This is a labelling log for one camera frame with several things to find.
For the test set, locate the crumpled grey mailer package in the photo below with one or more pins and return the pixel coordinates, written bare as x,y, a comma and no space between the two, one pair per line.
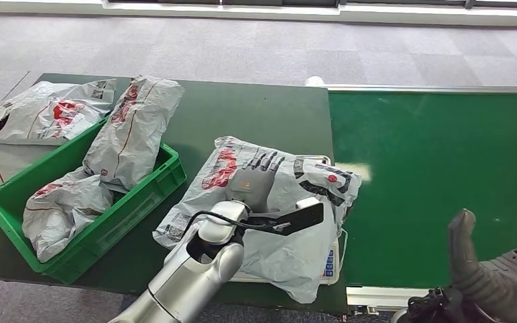
62,209

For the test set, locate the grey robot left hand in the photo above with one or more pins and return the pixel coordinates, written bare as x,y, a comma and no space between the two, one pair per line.
254,183

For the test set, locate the green plastic basket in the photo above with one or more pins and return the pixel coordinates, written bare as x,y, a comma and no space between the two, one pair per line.
120,223

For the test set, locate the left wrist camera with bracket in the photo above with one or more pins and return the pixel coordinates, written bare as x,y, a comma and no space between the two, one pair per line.
294,220

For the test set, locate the dark green table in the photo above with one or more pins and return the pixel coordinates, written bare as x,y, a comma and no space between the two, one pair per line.
249,111

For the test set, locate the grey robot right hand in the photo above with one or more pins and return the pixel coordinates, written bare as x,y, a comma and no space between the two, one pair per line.
504,285

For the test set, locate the grey mailer package black print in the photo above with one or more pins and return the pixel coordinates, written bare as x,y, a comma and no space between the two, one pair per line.
35,109

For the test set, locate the flat pale grey mailer package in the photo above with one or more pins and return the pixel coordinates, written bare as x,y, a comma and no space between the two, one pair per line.
13,162

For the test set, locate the grey mailer package red print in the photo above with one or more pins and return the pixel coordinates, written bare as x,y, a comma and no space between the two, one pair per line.
285,254

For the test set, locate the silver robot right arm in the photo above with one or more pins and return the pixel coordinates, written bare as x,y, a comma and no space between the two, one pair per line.
399,317

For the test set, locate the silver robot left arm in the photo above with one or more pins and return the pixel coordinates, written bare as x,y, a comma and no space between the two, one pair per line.
196,276

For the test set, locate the bright green conveyor belt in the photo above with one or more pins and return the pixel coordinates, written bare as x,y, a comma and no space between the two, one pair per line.
428,147

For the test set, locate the white round conveyor end cap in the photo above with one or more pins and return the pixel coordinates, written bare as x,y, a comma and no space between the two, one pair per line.
314,81

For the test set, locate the white electronic weighing scale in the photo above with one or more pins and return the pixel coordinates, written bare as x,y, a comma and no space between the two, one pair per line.
330,263

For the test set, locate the long grey mailer package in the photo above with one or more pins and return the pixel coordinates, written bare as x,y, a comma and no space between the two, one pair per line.
133,129

